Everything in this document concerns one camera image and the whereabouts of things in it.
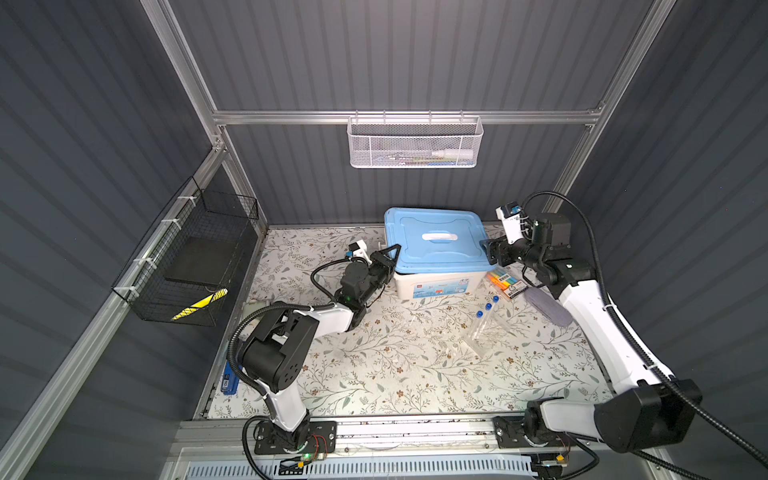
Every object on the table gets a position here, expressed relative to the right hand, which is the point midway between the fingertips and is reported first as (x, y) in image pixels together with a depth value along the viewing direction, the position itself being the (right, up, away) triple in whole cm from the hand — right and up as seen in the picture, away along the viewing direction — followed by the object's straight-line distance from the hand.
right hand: (500, 237), depth 78 cm
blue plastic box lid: (-15, 0, +11) cm, 19 cm away
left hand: (-26, -2, +6) cm, 27 cm away
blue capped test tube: (-3, -19, +2) cm, 19 cm away
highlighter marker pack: (+11, -15, +22) cm, 29 cm away
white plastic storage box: (-14, -15, +16) cm, 26 cm away
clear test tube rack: (0, -29, +13) cm, 32 cm away
